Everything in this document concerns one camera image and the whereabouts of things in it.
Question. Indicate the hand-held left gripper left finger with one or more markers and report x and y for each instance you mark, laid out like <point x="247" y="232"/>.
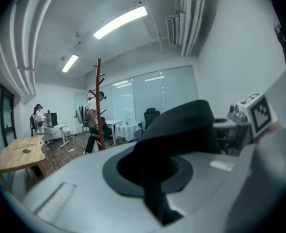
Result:
<point x="84" y="178"/>

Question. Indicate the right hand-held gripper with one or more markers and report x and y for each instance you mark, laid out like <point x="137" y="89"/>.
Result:
<point x="259" y="115"/>

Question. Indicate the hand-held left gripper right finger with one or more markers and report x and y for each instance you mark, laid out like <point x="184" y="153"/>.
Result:
<point x="274" y="166"/>

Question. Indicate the wooden coat rack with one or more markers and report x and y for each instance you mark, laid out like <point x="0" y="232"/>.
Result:
<point x="99" y="110"/>

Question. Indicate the black clothes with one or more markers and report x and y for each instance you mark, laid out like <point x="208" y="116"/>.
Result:
<point x="181" y="130"/>

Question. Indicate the white power strip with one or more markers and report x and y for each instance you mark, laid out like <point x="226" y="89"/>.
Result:
<point x="71" y="150"/>

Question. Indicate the white standing desk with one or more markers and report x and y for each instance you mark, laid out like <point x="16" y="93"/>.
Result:
<point x="57" y="131"/>

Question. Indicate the white office desk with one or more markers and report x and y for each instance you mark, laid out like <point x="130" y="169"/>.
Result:
<point x="112" y="125"/>

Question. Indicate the small black device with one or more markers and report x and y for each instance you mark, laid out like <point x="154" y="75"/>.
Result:
<point x="26" y="151"/>

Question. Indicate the round table with white cloth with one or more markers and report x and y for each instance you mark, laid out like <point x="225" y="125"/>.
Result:
<point x="127" y="130"/>

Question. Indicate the light wooden table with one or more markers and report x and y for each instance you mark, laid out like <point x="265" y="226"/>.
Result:
<point x="19" y="156"/>

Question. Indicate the black office chair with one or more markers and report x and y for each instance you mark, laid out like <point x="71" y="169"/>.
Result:
<point x="150" y="116"/>

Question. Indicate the black framed glass partition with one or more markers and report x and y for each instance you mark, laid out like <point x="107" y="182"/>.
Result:
<point x="6" y="115"/>

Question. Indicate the long ceiling light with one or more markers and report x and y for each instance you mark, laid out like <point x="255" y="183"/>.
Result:
<point x="120" y="22"/>
<point x="70" y="62"/>

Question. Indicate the white ceiling air conditioner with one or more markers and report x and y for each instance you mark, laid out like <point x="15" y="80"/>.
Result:
<point x="172" y="29"/>

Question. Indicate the white ceiling pipes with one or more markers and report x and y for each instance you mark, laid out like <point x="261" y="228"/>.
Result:
<point x="24" y="45"/>

